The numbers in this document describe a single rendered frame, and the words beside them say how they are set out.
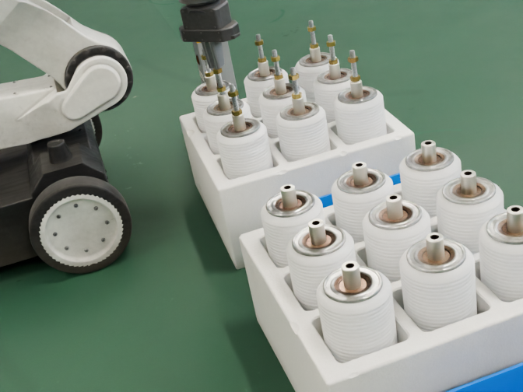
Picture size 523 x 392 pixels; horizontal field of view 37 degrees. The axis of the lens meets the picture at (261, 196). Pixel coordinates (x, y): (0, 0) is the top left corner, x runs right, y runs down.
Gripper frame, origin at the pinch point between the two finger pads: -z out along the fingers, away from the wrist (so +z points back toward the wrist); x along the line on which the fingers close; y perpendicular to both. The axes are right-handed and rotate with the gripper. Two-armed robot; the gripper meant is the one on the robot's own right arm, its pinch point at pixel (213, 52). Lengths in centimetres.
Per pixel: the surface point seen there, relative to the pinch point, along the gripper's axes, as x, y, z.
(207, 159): 0.5, 9.1, -18.7
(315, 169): -21.5, 6.2, -20.2
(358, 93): -25.7, -7.2, -10.8
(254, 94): 0.5, -11.9, -14.3
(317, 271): -40, 44, -13
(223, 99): -0.7, 1.0, -9.4
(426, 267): -55, 42, -11
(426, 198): -47, 19, -16
